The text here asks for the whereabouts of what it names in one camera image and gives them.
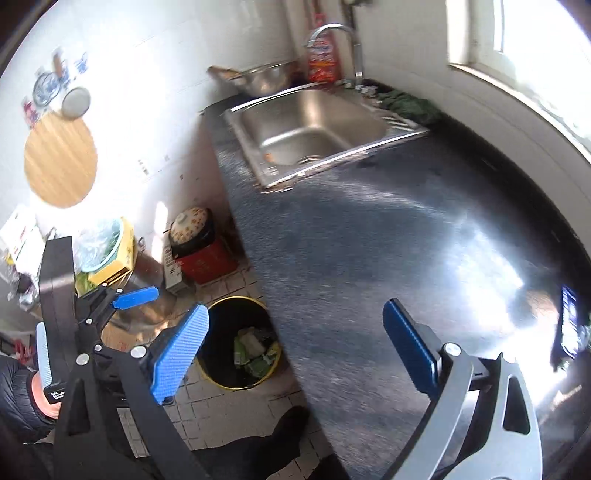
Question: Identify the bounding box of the green cardboard box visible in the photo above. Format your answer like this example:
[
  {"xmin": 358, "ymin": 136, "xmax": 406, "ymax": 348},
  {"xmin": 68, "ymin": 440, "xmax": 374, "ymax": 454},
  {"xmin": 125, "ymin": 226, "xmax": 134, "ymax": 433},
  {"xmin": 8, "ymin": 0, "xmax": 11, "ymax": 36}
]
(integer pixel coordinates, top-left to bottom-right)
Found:
[{"xmin": 233, "ymin": 327, "xmax": 280, "ymax": 380}]

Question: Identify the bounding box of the yellow trash bin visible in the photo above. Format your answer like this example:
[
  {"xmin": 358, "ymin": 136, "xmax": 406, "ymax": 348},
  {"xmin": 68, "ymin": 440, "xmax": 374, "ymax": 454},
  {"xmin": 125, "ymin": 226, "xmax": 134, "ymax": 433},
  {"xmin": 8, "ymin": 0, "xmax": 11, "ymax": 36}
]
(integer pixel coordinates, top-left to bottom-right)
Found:
[{"xmin": 197, "ymin": 296, "xmax": 283, "ymax": 391}]

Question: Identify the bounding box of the left hand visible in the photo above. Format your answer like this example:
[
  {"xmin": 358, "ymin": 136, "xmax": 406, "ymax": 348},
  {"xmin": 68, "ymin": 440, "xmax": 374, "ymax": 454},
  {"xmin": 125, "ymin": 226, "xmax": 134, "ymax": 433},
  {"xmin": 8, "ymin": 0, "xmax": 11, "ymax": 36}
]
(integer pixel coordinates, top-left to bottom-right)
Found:
[{"xmin": 31, "ymin": 372, "xmax": 61, "ymax": 420}]

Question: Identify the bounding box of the yellow cardboard box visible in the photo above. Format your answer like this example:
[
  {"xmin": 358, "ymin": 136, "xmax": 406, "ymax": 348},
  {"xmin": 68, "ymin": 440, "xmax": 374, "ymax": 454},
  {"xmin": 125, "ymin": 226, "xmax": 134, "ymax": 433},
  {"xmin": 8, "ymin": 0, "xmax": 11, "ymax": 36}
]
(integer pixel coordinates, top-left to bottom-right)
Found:
[{"xmin": 88, "ymin": 217, "xmax": 135, "ymax": 285}]

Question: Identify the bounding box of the white power strip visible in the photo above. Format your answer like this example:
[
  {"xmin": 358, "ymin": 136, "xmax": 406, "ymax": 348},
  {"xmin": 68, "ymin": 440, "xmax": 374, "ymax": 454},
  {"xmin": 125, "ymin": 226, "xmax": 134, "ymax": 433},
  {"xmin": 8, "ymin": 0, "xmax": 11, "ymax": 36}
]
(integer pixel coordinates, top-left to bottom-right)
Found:
[{"xmin": 162, "ymin": 245, "xmax": 191, "ymax": 295}]

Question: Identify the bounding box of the teal bowl with plastic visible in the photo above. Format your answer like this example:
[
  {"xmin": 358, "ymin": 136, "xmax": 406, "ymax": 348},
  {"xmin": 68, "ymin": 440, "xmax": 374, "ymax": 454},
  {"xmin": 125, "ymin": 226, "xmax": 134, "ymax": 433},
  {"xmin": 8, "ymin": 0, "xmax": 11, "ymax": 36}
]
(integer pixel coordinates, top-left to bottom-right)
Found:
[{"xmin": 73, "ymin": 218, "xmax": 124, "ymax": 273}]

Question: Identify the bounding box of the red cooker base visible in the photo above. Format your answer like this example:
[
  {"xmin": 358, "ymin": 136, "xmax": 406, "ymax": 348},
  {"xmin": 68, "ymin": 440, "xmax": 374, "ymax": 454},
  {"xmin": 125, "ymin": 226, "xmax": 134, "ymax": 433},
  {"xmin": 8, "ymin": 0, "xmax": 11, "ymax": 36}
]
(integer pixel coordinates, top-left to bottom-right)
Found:
[{"xmin": 171, "ymin": 236, "xmax": 238, "ymax": 285}]

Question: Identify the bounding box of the rice cooker with floral lid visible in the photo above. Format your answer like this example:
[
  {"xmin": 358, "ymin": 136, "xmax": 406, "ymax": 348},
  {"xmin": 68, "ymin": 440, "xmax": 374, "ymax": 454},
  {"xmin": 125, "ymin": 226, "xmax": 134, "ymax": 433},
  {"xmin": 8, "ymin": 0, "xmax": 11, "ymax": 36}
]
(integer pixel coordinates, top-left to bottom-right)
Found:
[{"xmin": 168, "ymin": 207, "xmax": 215, "ymax": 259}]

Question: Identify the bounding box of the round wooden cutting board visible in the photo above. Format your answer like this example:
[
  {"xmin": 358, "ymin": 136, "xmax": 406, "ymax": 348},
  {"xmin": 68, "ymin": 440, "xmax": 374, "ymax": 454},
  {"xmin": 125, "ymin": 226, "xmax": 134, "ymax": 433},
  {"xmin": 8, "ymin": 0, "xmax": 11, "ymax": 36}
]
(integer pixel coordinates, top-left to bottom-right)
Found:
[{"xmin": 24, "ymin": 113, "xmax": 97, "ymax": 209}]

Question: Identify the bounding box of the blue toothpaste tube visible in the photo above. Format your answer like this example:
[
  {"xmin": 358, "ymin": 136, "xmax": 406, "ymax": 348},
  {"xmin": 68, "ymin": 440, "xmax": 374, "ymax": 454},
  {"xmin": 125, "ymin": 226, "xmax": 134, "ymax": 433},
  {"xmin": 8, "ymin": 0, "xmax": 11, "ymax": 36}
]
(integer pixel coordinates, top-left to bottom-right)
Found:
[{"xmin": 550, "ymin": 285, "xmax": 590, "ymax": 372}]

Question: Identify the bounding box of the round metal lid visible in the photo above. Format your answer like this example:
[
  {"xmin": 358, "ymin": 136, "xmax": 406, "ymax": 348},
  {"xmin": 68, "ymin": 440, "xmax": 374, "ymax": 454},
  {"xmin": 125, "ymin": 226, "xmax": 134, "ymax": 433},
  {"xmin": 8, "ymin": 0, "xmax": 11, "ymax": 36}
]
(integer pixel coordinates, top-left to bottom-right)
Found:
[{"xmin": 60, "ymin": 87, "xmax": 91, "ymax": 120}]

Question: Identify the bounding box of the blue white decorative plate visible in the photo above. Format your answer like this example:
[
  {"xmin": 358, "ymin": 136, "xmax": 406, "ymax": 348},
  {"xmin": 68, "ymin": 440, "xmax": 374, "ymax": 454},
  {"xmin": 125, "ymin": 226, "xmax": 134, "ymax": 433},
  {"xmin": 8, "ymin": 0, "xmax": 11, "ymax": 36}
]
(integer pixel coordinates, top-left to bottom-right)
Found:
[{"xmin": 32, "ymin": 72, "xmax": 62, "ymax": 108}]

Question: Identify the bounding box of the stainless steel sink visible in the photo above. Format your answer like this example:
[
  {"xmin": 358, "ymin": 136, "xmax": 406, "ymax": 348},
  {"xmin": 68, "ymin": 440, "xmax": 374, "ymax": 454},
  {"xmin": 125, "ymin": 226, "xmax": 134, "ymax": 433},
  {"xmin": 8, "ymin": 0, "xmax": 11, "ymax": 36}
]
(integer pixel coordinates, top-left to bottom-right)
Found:
[{"xmin": 223, "ymin": 83, "xmax": 429, "ymax": 190}]

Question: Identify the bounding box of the dark green rag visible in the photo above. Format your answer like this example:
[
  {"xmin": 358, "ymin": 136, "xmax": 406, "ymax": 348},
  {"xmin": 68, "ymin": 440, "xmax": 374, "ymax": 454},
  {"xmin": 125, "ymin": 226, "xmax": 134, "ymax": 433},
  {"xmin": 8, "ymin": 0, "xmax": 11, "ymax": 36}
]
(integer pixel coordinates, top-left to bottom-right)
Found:
[{"xmin": 378, "ymin": 89, "xmax": 442, "ymax": 126}]

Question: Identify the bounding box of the metal bowl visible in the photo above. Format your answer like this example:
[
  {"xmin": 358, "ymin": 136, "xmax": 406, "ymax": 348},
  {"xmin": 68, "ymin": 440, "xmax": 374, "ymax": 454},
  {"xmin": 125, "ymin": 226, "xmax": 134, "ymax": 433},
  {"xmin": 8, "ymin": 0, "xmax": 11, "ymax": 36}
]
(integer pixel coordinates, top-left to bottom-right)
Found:
[{"xmin": 207, "ymin": 60, "xmax": 301, "ymax": 98}]

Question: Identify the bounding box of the chrome faucet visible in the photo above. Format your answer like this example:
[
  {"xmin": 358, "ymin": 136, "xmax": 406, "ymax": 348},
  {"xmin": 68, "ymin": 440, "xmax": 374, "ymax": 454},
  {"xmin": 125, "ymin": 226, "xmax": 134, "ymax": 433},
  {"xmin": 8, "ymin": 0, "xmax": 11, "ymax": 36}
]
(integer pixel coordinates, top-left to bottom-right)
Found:
[{"xmin": 304, "ymin": 22, "xmax": 365, "ymax": 91}]

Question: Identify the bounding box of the red dish soap bottle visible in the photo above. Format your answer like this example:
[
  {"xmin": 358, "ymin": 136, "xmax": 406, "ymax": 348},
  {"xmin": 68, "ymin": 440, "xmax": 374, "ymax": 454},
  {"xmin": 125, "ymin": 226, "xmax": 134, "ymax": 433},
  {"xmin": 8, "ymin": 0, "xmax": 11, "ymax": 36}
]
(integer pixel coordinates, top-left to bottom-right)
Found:
[{"xmin": 307, "ymin": 32, "xmax": 342, "ymax": 83}]

